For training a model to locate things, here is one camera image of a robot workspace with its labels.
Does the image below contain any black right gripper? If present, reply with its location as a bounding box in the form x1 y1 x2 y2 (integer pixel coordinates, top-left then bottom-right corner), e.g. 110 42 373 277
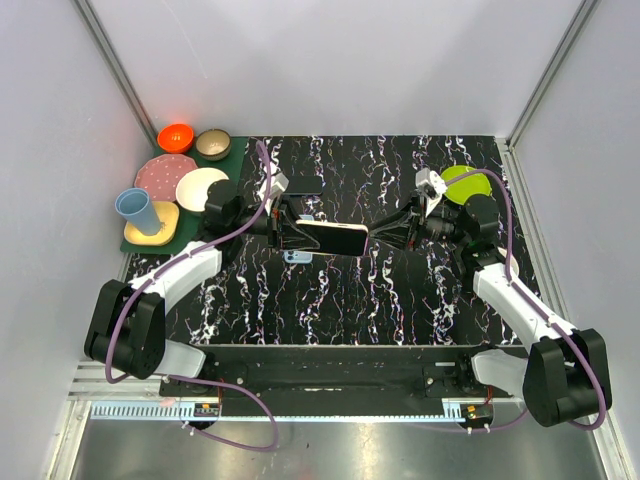
367 191 468 252

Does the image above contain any dark blue phone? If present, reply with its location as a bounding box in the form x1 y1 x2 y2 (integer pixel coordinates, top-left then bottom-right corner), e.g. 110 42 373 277
285 175 324 197

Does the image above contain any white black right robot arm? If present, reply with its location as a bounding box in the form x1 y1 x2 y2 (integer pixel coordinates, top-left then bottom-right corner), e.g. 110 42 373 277
370 194 612 431

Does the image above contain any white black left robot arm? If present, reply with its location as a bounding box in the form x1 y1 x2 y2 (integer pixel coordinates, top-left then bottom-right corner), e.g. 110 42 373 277
84 174 315 396

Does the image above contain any lime green plate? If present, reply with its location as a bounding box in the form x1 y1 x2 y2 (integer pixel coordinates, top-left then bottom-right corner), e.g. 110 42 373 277
440 165 492 205

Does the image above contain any green mat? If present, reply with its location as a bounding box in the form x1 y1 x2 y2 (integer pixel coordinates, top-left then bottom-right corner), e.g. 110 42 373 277
120 137 247 255

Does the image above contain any white bowl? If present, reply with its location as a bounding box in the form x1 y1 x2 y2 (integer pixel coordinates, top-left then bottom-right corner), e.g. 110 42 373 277
175 167 229 214

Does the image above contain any brown patterned bowl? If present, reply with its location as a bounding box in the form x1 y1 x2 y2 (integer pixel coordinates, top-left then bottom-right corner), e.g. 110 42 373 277
195 129 232 161

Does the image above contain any cream floral bowl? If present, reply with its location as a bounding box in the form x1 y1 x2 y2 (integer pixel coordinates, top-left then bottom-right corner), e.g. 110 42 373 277
509 255 520 276

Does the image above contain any yellow square plate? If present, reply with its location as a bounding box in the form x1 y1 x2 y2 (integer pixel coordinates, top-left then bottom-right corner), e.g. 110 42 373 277
124 201 180 247

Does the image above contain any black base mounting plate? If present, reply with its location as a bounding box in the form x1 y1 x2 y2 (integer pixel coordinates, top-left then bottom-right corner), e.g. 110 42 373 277
158 349 516 419

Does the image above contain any pink dotted plate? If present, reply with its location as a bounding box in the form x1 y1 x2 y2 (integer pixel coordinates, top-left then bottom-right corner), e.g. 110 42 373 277
134 154 198 202

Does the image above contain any orange bowl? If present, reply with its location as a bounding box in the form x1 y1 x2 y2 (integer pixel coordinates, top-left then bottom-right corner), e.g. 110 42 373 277
156 123 195 154

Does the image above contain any light blue cup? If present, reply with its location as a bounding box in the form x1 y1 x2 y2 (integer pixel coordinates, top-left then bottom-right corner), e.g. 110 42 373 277
114 188 161 236

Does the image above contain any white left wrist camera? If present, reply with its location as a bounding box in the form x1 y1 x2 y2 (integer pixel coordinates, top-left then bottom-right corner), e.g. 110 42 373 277
258 172 289 210

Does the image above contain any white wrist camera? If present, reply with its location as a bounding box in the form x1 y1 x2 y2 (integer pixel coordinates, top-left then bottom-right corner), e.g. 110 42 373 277
258 172 289 210
415 167 447 217

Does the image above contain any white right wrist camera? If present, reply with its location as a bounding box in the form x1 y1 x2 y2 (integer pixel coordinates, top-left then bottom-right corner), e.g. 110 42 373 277
415 167 447 217

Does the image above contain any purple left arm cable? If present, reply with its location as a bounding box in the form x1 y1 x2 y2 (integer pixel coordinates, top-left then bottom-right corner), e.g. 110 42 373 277
104 140 281 451

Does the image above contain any aluminium front rail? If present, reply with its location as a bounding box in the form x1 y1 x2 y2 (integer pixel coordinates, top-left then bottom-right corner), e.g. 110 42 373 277
69 364 494 424

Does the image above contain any aluminium corner post left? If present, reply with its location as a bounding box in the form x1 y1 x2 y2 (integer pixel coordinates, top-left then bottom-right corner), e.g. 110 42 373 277
71 0 157 148

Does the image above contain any aluminium corner post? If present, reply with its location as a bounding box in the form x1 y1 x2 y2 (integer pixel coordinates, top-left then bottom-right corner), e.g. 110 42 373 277
505 0 600 151
71 0 157 148

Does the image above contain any aluminium corner post right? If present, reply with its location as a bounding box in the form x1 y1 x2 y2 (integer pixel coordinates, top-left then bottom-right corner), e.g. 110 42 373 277
505 0 600 151

